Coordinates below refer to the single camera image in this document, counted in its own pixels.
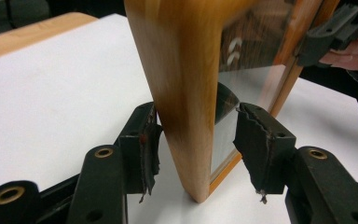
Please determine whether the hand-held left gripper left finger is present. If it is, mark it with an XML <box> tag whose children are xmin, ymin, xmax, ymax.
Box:
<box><xmin>117</xmin><ymin>101</ymin><xmax>164</xmax><ymax>203</ymax></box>

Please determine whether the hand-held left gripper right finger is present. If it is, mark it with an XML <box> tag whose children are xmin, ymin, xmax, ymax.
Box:
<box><xmin>232</xmin><ymin>102</ymin><xmax>298</xmax><ymax>205</ymax></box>

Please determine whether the white table cover sheet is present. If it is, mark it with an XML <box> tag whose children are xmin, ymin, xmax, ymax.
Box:
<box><xmin>0</xmin><ymin>12</ymin><xmax>358</xmax><ymax>224</ymax></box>

